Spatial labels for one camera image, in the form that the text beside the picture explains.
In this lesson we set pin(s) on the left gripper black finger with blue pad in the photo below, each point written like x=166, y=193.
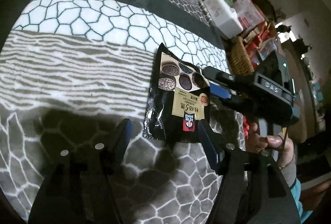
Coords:
x=252, y=190
x=78, y=190

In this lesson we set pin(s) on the patterned grey white blanket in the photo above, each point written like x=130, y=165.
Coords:
x=71, y=71

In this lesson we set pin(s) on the white plastic box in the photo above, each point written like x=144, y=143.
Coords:
x=224, y=17

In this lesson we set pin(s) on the person's right hand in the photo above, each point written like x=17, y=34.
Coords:
x=285, y=147

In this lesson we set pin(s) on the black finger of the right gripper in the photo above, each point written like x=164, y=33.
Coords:
x=217, y=75

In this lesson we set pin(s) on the woven wicker basket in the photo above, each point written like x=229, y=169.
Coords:
x=239, y=59

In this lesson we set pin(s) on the red snack packets pile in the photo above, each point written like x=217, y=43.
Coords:
x=260, y=42

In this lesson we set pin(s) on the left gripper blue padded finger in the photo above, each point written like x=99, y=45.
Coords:
x=221, y=91

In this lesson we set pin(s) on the red white snack bag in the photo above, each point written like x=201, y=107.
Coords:
x=248, y=14

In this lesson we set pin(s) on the black sesame snack packet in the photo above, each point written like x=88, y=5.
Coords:
x=179, y=97

